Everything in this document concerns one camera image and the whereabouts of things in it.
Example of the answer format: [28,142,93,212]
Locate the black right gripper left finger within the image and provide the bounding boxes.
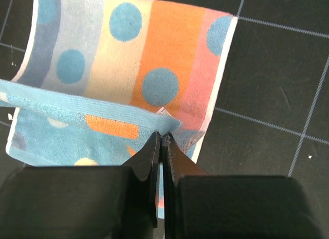
[1,133,161,238]

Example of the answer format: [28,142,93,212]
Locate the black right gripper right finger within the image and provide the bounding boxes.
[161,134,321,238]

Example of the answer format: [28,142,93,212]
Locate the pastel striped towel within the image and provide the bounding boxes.
[0,0,239,219]

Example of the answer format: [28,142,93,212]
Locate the black grid cutting mat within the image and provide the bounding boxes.
[0,0,329,239]

